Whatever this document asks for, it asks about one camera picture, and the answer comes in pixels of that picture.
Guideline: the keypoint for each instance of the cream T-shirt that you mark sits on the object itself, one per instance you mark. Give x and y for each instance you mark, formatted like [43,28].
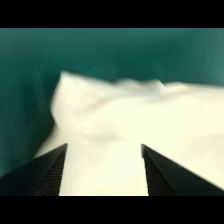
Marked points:
[133,126]

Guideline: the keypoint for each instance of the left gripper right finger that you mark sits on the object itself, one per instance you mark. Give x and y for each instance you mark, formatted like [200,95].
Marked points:
[170,180]

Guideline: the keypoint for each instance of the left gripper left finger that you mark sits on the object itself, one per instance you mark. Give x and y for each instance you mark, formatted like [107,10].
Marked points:
[40,176]

